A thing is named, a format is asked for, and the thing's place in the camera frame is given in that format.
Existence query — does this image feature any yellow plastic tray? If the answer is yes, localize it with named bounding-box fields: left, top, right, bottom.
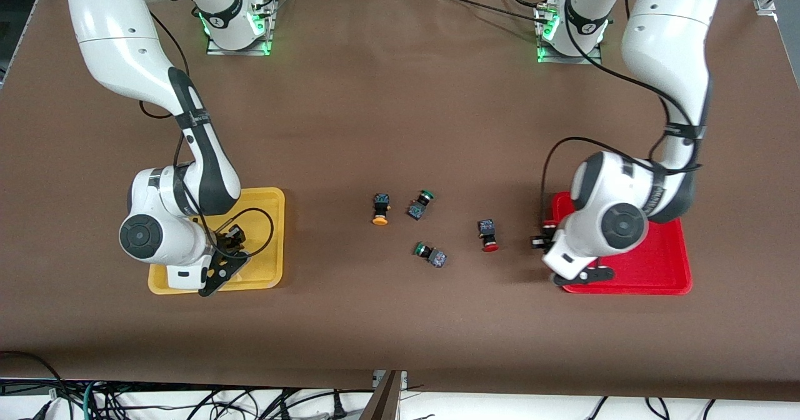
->
left=147, top=187, right=286, bottom=296

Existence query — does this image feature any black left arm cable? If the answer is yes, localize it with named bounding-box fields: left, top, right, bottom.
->
left=541, top=0, right=704, bottom=233

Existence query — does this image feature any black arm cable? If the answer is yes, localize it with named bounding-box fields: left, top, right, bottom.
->
left=541, top=0, right=704, bottom=233
left=139, top=11, right=276, bottom=261

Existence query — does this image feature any teal cable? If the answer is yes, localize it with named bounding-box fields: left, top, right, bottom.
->
left=81, top=379, right=101, bottom=420

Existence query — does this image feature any red plastic tray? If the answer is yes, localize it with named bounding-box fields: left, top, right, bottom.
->
left=550, top=191, right=693, bottom=296

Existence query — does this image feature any green push button switch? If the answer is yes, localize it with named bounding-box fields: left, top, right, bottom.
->
left=406, top=189, right=436, bottom=221
left=413, top=241, right=448, bottom=269

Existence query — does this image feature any brown table mat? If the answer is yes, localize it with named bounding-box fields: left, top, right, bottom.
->
left=0, top=0, right=800, bottom=402

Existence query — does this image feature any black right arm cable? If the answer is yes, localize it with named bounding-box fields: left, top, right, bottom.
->
left=139, top=11, right=276, bottom=261

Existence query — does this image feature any black cable on mat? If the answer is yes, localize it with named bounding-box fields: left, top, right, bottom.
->
left=428, top=0, right=554, bottom=26

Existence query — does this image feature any wooden post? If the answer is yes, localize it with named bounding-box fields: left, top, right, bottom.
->
left=359, top=370, right=404, bottom=420

